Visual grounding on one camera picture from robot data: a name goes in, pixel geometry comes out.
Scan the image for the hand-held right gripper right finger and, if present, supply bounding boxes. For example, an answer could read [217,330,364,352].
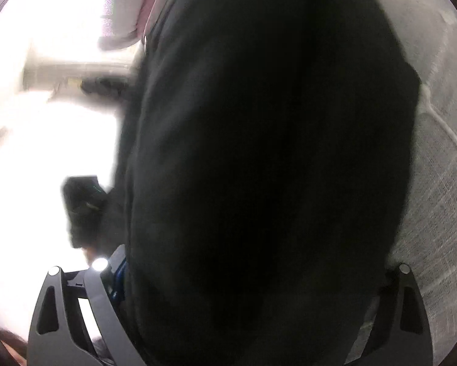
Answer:
[346,263,434,366]

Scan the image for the person's head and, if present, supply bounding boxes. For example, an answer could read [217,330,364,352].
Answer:
[0,330,29,366]

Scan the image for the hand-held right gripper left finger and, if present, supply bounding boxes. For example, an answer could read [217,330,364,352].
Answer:
[27,246,147,366]

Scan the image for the black garment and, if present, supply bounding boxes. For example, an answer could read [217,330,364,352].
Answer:
[112,0,421,366]

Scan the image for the grey checked bed sheet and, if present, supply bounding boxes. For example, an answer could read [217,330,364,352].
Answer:
[346,0,457,366]

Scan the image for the dark hanging clothes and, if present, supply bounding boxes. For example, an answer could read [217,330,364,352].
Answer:
[80,76,132,102]

